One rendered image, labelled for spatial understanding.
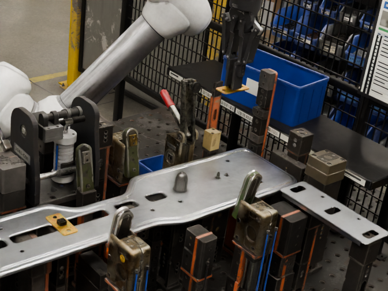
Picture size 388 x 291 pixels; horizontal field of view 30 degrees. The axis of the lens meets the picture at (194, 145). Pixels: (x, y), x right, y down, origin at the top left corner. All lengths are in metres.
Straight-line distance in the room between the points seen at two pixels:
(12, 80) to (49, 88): 2.71
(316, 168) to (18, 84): 0.92
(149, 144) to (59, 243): 1.17
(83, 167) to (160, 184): 0.20
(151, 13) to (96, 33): 2.49
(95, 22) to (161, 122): 1.86
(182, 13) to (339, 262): 0.87
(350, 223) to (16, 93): 1.06
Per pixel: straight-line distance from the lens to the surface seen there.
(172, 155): 1.99
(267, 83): 2.11
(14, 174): 1.72
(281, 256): 1.86
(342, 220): 1.82
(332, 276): 2.17
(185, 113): 1.92
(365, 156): 2.11
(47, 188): 1.85
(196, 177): 1.89
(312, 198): 1.89
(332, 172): 1.96
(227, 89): 1.78
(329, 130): 2.22
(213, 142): 1.99
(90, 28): 4.70
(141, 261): 1.52
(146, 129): 2.82
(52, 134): 1.72
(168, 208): 1.74
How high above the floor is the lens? 1.90
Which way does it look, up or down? 26 degrees down
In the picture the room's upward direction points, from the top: 8 degrees clockwise
